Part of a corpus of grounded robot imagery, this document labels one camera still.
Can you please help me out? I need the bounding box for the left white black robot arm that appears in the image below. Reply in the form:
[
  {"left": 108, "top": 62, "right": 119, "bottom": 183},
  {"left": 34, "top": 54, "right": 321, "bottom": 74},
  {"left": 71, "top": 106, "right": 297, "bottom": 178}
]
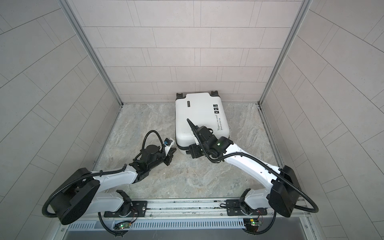
[{"left": 42, "top": 138, "right": 177, "bottom": 237}]

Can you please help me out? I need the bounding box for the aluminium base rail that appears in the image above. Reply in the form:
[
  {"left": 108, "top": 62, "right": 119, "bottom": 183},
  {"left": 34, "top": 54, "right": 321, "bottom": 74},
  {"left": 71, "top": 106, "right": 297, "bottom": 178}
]
[{"left": 53, "top": 198, "right": 319, "bottom": 240}]

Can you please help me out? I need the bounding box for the left aluminium corner post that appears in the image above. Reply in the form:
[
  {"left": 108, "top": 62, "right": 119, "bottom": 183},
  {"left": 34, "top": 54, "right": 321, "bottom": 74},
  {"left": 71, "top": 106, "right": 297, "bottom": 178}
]
[{"left": 58, "top": 0, "right": 123, "bottom": 107}]

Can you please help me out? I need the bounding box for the left green circuit board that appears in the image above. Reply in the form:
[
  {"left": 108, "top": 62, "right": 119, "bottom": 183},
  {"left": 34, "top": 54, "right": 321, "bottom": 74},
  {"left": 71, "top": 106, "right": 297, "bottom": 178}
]
[{"left": 114, "top": 221, "right": 132, "bottom": 230}]

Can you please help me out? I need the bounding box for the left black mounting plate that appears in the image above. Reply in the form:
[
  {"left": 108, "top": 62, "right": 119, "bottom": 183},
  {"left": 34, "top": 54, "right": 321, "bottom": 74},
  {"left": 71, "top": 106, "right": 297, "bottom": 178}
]
[{"left": 103, "top": 201, "right": 148, "bottom": 218}]

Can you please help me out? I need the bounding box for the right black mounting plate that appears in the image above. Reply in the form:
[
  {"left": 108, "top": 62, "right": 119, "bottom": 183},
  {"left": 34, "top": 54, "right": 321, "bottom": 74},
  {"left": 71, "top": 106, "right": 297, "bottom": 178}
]
[{"left": 224, "top": 199, "right": 268, "bottom": 216}]

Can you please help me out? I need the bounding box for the right aluminium corner post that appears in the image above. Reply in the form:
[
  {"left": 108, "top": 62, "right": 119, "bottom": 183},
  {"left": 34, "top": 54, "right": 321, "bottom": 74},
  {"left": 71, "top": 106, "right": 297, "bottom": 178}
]
[{"left": 258, "top": 0, "right": 312, "bottom": 106}]

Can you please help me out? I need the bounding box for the black mounting plate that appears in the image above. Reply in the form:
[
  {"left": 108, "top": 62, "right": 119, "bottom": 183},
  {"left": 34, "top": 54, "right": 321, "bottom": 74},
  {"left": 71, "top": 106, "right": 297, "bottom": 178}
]
[
  {"left": 224, "top": 199, "right": 268, "bottom": 216},
  {"left": 103, "top": 201, "right": 148, "bottom": 218}
]

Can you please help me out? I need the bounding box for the right green circuit board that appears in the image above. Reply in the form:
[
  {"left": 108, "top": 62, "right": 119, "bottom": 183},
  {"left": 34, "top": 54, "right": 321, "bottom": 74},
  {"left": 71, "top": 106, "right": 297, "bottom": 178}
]
[{"left": 243, "top": 218, "right": 263, "bottom": 233}]

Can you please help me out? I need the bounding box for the green circuit board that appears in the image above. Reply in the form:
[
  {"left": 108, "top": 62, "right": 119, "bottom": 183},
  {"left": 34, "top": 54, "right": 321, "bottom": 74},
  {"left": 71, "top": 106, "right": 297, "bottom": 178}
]
[
  {"left": 114, "top": 221, "right": 132, "bottom": 230},
  {"left": 243, "top": 218, "right": 263, "bottom": 233}
]

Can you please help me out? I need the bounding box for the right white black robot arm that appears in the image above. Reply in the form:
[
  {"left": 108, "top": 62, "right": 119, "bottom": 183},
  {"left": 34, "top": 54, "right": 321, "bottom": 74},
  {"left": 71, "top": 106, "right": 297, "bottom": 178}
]
[{"left": 187, "top": 119, "right": 319, "bottom": 235}]

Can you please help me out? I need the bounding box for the aluminium corner post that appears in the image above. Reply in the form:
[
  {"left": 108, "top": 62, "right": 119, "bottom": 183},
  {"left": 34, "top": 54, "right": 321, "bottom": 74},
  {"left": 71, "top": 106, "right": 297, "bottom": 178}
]
[
  {"left": 258, "top": 0, "right": 312, "bottom": 106},
  {"left": 58, "top": 0, "right": 123, "bottom": 107}
]

